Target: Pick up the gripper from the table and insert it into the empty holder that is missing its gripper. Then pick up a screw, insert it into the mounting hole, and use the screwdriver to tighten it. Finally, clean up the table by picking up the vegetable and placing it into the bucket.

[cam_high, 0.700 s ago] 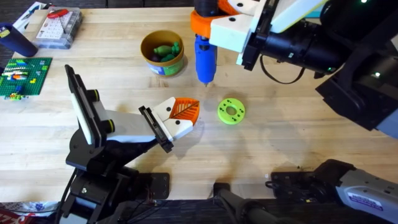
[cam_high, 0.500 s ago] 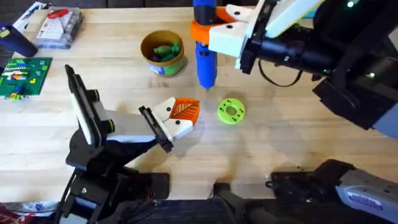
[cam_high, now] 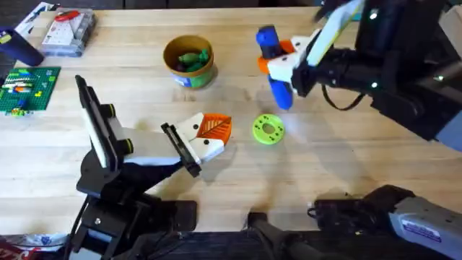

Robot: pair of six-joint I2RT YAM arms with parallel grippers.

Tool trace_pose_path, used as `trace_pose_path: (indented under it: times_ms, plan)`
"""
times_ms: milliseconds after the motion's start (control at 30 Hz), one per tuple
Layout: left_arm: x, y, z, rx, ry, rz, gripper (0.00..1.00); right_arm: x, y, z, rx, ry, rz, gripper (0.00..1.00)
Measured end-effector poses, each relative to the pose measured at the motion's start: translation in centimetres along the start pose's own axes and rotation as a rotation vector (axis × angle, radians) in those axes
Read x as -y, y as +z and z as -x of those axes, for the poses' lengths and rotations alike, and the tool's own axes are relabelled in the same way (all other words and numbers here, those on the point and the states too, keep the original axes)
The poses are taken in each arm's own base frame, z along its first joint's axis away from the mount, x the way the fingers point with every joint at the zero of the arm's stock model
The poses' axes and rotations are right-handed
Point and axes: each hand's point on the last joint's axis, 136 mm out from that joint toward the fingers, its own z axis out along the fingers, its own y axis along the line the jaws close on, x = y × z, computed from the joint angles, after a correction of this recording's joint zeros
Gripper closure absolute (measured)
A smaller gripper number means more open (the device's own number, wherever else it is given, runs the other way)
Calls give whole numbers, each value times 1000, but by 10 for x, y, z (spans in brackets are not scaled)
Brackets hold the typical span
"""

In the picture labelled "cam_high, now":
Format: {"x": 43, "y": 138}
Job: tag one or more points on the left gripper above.
{"x": 151, "y": 148}

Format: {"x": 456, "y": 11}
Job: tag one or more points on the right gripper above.
{"x": 335, "y": 70}

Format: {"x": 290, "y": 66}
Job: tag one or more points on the blue electric screwdriver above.
{"x": 281, "y": 94}

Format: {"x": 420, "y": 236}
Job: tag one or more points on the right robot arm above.
{"x": 415, "y": 90}

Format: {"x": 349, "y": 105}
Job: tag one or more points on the right wrist upright plate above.
{"x": 335, "y": 29}

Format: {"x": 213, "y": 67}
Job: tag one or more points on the wrist upright plate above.
{"x": 335, "y": 29}
{"x": 97, "y": 122}

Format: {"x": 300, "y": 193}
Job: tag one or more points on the green disc with holes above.
{"x": 260, "y": 130}

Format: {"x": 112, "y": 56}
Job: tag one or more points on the tub with toys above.
{"x": 189, "y": 57}

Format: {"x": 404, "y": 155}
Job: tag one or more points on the left wrist upright plate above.
{"x": 97, "y": 122}

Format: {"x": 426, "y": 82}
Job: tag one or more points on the clear plastic parts box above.
{"x": 66, "y": 38}

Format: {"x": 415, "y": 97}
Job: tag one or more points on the green board with blocks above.
{"x": 32, "y": 90}

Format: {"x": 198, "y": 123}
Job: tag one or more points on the crumpled plastic bag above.
{"x": 32, "y": 243}

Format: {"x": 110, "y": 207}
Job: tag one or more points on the dark blue cylinder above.
{"x": 19, "y": 47}

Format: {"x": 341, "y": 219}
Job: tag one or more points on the white printed card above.
{"x": 32, "y": 18}

